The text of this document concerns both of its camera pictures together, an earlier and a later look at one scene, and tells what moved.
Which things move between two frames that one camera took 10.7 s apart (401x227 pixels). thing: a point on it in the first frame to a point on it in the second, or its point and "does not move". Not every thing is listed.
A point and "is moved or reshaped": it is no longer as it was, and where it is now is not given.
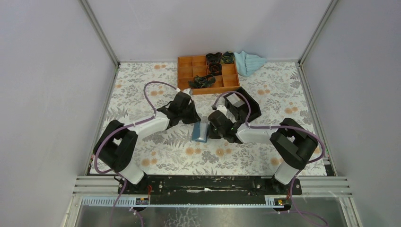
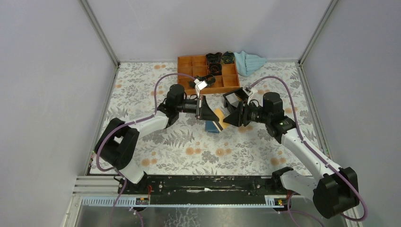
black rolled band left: x=213 y=58 does not move
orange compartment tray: x=188 y=66 does not move
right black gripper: x=211 y=134 to x=242 y=111
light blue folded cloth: x=247 y=64 does not move
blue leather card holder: x=200 y=132 is moved or reshaped
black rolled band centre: x=215 y=68 does not move
